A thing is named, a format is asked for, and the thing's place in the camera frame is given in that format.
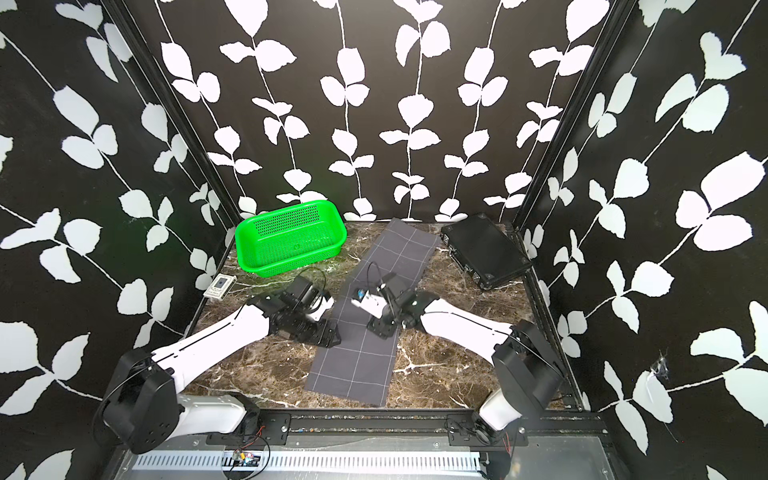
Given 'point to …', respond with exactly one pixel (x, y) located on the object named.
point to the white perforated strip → (313, 461)
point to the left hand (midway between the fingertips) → (332, 335)
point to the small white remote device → (221, 286)
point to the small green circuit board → (245, 459)
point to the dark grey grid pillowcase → (362, 366)
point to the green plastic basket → (289, 238)
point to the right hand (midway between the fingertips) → (372, 311)
